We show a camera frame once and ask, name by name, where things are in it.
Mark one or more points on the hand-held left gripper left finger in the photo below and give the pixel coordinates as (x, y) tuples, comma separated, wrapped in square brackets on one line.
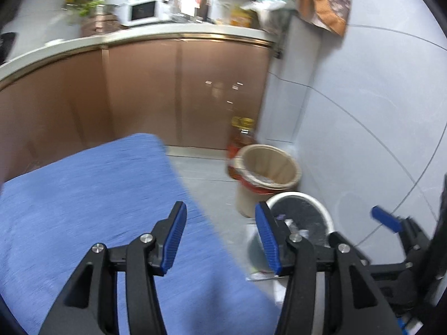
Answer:
[(174, 237)]

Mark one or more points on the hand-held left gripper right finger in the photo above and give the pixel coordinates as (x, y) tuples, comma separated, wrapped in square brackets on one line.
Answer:
[(267, 237)]

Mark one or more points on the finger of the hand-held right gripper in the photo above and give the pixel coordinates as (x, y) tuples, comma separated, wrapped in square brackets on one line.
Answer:
[(384, 218), (391, 274)]

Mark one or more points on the white trash bin black liner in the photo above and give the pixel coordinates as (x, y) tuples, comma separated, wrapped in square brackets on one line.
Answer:
[(307, 216)]

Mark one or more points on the person's right hand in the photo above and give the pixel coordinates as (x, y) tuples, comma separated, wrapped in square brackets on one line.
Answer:
[(408, 326)]

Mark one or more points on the beige bin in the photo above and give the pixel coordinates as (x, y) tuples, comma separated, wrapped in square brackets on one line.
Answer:
[(251, 202)]

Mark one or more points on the blue fluffy cloth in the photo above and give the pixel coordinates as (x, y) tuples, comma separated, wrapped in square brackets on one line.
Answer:
[(87, 199)]

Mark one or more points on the cooking oil bottle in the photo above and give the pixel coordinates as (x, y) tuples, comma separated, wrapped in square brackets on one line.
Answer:
[(241, 139)]

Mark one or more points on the brown cabinet door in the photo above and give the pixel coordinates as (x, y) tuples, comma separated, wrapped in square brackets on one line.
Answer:
[(89, 97), (223, 111), (143, 90), (35, 118)]

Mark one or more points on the hanging white plastic bag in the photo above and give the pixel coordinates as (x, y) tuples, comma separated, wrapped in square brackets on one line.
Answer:
[(270, 15)]

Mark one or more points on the orange brown patterned cloth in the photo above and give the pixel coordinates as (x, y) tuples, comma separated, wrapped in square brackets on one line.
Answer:
[(324, 0)]

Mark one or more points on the copper pot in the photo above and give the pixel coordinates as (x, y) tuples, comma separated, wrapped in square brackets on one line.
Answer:
[(97, 24)]

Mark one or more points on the white microwave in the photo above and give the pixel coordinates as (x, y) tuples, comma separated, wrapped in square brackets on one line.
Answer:
[(143, 10)]

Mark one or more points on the metal dish rack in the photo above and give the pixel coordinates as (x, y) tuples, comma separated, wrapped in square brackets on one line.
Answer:
[(181, 7)]

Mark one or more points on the green potted plant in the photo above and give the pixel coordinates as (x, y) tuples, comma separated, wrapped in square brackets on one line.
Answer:
[(87, 7)]

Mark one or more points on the black wok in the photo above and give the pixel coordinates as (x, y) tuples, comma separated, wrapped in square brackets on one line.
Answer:
[(7, 47)]

